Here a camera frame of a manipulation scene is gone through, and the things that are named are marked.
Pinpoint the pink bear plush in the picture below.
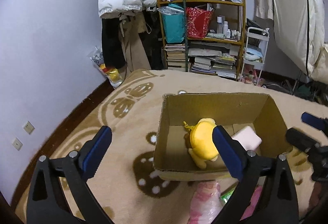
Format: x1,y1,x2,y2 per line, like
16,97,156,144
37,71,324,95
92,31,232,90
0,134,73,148
240,186,263,221

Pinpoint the plastic bag with yellow toy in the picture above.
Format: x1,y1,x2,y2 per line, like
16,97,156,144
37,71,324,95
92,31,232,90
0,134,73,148
88,46,123,89

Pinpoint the white rolling cart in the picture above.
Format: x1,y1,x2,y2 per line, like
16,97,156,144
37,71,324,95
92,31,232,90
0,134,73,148
239,27,270,86

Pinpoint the pile of books right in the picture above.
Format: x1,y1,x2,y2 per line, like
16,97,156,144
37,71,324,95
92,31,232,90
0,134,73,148
187,41,240,80

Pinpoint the pink towel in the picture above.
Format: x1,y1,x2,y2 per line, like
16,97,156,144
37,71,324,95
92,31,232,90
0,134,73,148
188,181,223,224

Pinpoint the wall socket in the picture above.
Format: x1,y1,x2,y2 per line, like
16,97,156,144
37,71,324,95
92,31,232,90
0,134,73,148
12,138,23,151
23,121,35,135

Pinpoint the teal bag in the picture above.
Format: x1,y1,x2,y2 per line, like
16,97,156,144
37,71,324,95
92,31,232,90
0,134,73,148
158,4,185,44

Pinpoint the wooden bookshelf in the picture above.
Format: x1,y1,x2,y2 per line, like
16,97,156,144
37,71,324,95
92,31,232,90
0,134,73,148
157,0,246,80

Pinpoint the black coat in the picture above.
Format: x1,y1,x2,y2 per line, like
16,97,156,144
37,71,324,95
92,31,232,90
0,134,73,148
101,18,126,69

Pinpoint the open cardboard box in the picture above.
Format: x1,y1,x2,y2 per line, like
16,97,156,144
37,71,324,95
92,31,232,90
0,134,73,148
153,93,291,181

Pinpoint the beige patterned blanket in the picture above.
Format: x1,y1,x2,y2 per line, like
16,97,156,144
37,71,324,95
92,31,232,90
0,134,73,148
14,68,328,224

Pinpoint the stack of books left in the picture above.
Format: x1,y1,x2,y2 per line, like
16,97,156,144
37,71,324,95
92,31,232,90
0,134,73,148
164,44,186,71

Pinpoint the person's right hand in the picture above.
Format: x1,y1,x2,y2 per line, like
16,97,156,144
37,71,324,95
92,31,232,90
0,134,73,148
305,182,327,223

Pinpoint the beige trench coat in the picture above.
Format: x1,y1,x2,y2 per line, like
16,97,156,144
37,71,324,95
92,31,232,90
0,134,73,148
119,13,151,79

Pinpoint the yellow plush toy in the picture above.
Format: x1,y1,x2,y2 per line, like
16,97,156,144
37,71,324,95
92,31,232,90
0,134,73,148
183,118,219,170

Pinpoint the wall socket upper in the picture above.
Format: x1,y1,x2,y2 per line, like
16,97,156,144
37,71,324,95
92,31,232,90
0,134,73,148
23,121,35,135

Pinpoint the green tissue pack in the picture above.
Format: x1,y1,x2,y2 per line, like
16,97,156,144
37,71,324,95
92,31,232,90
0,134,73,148
220,183,238,205

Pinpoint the wall socket lower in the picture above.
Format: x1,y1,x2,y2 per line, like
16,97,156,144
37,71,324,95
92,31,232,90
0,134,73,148
12,138,23,151

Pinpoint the red gift bag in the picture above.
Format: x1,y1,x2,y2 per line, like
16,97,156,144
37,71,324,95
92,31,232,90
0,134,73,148
186,7,213,39

